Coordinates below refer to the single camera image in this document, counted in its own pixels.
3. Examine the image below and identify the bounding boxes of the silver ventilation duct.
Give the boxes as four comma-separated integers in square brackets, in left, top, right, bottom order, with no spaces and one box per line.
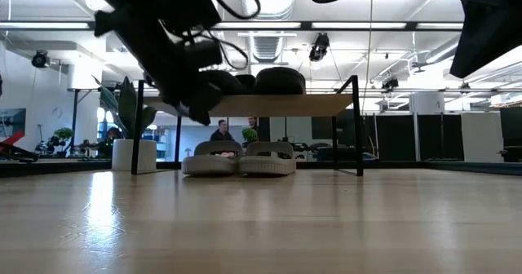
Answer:
[240,0,299,64]

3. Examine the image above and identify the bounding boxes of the grey rubber slide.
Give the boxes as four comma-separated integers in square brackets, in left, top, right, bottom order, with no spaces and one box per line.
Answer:
[181,139,245,176]
[238,140,298,176]

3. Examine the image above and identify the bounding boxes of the small green background plant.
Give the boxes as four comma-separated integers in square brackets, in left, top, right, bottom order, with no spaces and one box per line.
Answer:
[241,127,259,143]

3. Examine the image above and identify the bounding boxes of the bushy green background plant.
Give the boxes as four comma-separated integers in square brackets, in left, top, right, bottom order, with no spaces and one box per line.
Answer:
[51,126,75,145]

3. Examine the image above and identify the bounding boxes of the white plant pot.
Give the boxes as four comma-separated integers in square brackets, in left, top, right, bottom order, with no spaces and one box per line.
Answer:
[111,138,158,173]

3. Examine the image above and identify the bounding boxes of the black rubber slide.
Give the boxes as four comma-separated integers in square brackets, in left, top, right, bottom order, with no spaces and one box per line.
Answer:
[199,69,257,96]
[251,66,307,96]

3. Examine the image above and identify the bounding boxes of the green succulent plant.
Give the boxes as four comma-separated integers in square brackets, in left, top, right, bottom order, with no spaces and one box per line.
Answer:
[91,76,158,141]

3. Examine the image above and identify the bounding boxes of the black aluminium rig frame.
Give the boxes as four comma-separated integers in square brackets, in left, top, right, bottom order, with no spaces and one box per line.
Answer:
[0,158,522,179]

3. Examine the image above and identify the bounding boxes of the black room partition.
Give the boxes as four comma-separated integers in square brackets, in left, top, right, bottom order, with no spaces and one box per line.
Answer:
[312,109,466,163]

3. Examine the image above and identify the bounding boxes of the black ceiling camera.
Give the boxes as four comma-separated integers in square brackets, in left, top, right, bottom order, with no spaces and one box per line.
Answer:
[307,32,331,63]
[31,50,51,69]

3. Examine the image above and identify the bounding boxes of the wooden shelf with black legs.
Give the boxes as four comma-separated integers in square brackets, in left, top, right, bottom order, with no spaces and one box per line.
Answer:
[130,74,365,178]

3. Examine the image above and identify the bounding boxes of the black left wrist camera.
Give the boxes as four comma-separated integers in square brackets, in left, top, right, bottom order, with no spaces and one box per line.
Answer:
[179,36,224,69]

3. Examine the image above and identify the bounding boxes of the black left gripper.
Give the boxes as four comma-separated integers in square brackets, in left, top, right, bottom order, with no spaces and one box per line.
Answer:
[93,9,225,126]

